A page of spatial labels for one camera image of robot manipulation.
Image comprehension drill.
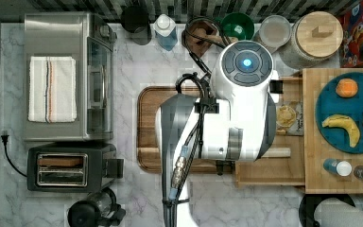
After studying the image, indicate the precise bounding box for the black drawer handle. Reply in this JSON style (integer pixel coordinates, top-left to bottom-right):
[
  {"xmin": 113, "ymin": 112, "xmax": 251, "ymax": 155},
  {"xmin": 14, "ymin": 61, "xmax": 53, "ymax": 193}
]
[{"xmin": 216, "ymin": 160, "xmax": 235, "ymax": 176}]

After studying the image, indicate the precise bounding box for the yellow banana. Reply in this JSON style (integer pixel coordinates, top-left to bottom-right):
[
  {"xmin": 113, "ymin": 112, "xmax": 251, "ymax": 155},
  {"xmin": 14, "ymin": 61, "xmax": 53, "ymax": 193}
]
[{"xmin": 321, "ymin": 114, "xmax": 361, "ymax": 148}]

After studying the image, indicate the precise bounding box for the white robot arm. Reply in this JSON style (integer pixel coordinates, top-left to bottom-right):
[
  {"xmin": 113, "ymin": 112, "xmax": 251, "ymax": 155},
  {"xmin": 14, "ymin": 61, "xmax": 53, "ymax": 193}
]
[{"xmin": 155, "ymin": 41, "xmax": 276, "ymax": 227}]

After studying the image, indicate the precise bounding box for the blue soap bottle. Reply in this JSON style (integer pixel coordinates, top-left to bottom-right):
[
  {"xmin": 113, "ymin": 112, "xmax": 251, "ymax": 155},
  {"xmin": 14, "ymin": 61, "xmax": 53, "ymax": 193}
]
[{"xmin": 153, "ymin": 14, "xmax": 178, "ymax": 51}]

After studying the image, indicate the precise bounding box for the white striped towel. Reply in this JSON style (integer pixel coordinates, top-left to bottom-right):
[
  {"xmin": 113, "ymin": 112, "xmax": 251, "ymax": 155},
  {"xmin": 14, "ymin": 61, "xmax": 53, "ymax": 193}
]
[{"xmin": 27, "ymin": 56, "xmax": 77, "ymax": 123}]

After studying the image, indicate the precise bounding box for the blue round plate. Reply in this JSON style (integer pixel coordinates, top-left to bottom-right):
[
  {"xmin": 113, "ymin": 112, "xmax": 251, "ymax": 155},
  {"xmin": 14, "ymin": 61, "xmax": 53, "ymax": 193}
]
[{"xmin": 315, "ymin": 72, "xmax": 363, "ymax": 154}]

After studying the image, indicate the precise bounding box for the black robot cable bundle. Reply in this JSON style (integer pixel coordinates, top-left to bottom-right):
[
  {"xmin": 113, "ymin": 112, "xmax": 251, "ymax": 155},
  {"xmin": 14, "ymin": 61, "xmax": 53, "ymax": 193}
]
[{"xmin": 162, "ymin": 17, "xmax": 232, "ymax": 227}]

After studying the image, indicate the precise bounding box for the wooden utensil holder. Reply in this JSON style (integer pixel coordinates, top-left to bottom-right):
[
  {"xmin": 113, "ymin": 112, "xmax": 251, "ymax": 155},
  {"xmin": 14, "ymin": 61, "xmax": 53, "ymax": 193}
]
[{"xmin": 181, "ymin": 18, "xmax": 238, "ymax": 57}]

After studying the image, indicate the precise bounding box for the black power cord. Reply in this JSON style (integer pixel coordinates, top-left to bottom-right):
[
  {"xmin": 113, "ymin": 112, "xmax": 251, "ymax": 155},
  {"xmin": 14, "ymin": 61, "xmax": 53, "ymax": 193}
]
[{"xmin": 0, "ymin": 133, "xmax": 28, "ymax": 178}]

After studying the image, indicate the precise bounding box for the wooden cabinet top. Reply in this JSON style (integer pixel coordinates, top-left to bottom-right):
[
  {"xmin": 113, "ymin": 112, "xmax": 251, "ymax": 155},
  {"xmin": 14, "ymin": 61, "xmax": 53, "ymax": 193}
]
[{"xmin": 302, "ymin": 68, "xmax": 363, "ymax": 194}]

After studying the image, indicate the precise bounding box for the jar with wooden lid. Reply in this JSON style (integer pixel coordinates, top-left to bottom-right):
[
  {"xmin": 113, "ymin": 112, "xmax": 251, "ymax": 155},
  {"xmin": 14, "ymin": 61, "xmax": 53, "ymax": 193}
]
[{"xmin": 279, "ymin": 11, "xmax": 343, "ymax": 69}]

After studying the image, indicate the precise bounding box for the dark wooden tray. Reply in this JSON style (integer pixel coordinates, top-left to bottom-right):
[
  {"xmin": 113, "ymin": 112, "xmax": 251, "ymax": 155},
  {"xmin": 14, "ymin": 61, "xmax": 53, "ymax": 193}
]
[{"xmin": 136, "ymin": 86, "xmax": 216, "ymax": 174}]

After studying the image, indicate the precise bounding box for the orange fruit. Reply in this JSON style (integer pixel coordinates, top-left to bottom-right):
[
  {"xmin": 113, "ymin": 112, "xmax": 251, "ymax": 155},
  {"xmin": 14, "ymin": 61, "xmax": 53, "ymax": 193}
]
[{"xmin": 336, "ymin": 79, "xmax": 358, "ymax": 98}]

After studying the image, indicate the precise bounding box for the clear lidded container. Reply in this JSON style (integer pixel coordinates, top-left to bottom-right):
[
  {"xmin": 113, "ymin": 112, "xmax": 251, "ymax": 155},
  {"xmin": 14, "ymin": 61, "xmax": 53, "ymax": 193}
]
[{"xmin": 252, "ymin": 15, "xmax": 292, "ymax": 53}]

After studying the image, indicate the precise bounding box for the snack bag in drawer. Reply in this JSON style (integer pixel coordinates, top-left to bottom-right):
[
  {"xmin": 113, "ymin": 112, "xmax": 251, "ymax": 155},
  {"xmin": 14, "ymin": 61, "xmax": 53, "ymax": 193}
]
[{"xmin": 276, "ymin": 101, "xmax": 304, "ymax": 136}]

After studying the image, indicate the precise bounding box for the green bowl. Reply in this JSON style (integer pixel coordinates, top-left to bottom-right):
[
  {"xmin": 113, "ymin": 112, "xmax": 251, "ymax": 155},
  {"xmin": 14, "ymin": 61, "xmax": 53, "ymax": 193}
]
[{"xmin": 220, "ymin": 12, "xmax": 254, "ymax": 42}]

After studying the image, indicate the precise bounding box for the red cereal box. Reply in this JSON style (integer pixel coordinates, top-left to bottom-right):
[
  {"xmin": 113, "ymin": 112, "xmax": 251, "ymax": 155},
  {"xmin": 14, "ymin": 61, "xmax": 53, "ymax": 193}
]
[{"xmin": 339, "ymin": 0, "xmax": 363, "ymax": 68}]

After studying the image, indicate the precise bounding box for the stainless toaster oven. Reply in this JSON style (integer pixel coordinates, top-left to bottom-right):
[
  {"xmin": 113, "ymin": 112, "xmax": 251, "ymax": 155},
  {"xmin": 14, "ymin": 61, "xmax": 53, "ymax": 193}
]
[{"xmin": 24, "ymin": 12, "xmax": 116, "ymax": 141}]

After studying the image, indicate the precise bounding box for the blue bottle white cap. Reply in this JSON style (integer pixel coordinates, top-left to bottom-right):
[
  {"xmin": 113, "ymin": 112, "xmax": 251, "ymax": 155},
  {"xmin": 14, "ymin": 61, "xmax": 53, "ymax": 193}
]
[{"xmin": 323, "ymin": 158, "xmax": 353, "ymax": 177}]

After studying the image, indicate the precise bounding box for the black cup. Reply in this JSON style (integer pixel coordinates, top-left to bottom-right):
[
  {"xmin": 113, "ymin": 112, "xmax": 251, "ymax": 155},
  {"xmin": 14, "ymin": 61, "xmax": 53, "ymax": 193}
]
[{"xmin": 121, "ymin": 6, "xmax": 152, "ymax": 45}]

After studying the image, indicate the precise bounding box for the black two-slot toaster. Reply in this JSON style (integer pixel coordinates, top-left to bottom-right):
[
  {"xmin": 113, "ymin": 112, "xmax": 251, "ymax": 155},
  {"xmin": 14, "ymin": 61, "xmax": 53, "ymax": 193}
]
[{"xmin": 26, "ymin": 141, "xmax": 124, "ymax": 193}]

